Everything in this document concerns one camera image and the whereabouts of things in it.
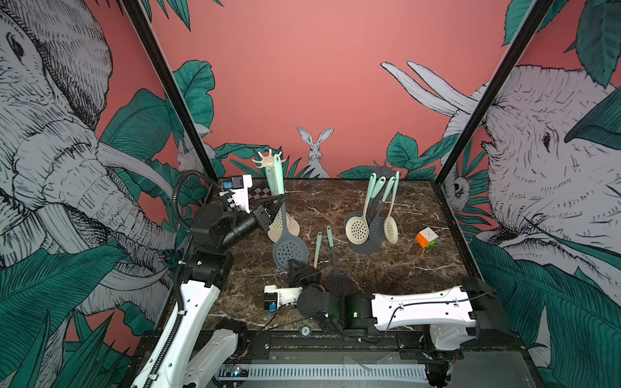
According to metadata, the beige skimmer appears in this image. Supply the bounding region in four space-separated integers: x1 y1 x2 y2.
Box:
383 171 400 245
345 173 377 245
313 231 323 268
265 167 282 243

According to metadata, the grey skimmer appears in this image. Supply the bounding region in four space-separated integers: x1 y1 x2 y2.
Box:
360 176 388 255
370 176 394 245
326 226 354 297
273 155 308 272

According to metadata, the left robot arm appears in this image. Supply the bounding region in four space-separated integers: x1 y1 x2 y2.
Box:
132 170 286 387

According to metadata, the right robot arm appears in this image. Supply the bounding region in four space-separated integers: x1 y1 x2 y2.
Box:
265 276 512 352

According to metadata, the beige utensil rack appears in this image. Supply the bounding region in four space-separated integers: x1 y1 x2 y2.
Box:
251 149 301 243

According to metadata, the black white checkerboard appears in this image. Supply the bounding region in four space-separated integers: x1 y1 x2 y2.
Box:
248 184 272 200

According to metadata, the small circuit board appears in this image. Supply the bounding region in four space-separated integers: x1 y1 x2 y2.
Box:
218 364 251 381

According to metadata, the white vent strip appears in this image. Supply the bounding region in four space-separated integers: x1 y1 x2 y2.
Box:
241 364 429 383

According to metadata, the colourful puzzle cube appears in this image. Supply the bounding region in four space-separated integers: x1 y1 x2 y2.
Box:
416 227 438 248

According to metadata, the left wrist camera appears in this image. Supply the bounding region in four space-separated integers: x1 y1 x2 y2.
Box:
219 175 252 213

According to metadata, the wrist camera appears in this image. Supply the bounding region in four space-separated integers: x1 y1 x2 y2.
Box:
264 285 303 313
219 175 252 213

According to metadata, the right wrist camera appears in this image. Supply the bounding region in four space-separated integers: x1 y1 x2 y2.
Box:
264 285 303 313

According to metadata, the black front rail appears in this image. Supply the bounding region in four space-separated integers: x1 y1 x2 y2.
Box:
233 331 525 363

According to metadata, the left black frame post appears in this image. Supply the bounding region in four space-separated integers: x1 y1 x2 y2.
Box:
121 0 218 179

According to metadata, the black frame post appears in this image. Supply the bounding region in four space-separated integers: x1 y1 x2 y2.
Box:
434 0 554 187
121 0 218 179

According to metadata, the right black frame post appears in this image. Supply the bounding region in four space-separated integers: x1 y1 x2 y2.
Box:
434 0 554 187

